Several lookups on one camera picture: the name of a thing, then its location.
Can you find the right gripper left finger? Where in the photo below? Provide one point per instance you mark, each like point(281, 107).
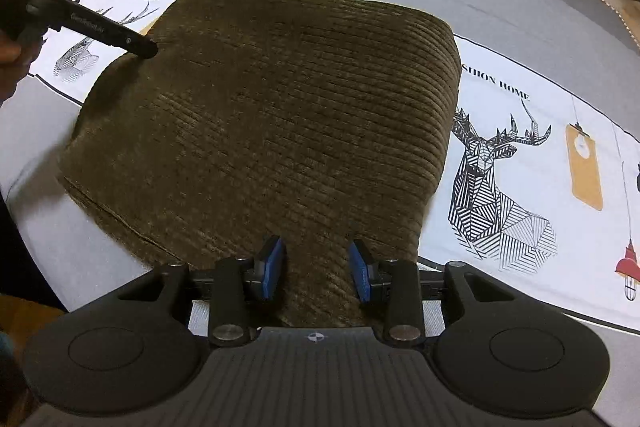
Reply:
point(145, 341)

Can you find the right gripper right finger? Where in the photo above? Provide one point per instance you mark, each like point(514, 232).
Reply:
point(490, 345)

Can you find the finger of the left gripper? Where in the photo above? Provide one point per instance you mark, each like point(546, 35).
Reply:
point(75, 17)

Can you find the dark olive corduroy pants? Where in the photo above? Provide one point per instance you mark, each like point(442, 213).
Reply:
point(319, 121)

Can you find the person's left hand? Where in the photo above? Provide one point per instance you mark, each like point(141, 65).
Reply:
point(15, 62)

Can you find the white printed deer mat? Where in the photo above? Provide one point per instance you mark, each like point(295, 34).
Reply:
point(538, 189)

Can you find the grey bed sheet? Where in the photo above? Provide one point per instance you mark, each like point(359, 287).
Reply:
point(578, 43)

